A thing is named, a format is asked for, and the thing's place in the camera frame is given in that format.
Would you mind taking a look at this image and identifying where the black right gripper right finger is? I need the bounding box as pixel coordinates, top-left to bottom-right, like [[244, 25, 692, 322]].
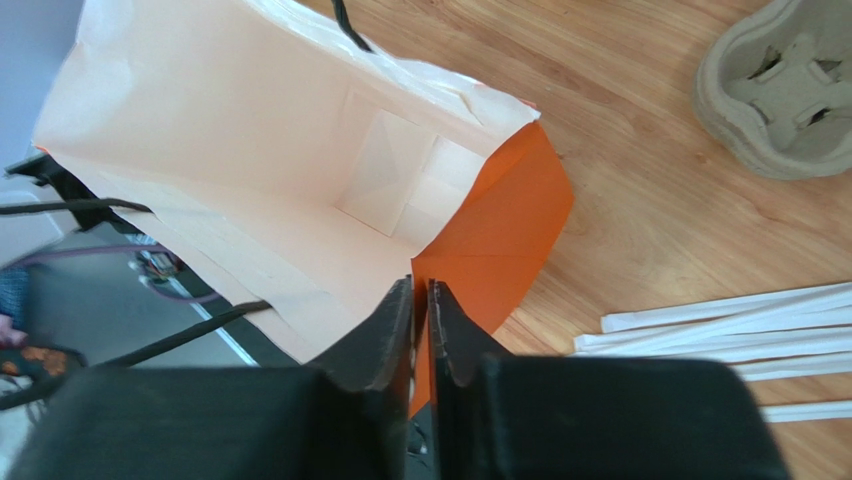
[[427, 280, 790, 479]]

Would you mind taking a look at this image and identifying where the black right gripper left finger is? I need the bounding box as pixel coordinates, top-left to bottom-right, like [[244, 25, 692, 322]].
[[6, 277, 413, 479]]

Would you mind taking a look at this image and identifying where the orange paper bag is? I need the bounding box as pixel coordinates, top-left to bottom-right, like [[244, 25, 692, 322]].
[[0, 0, 575, 421]]

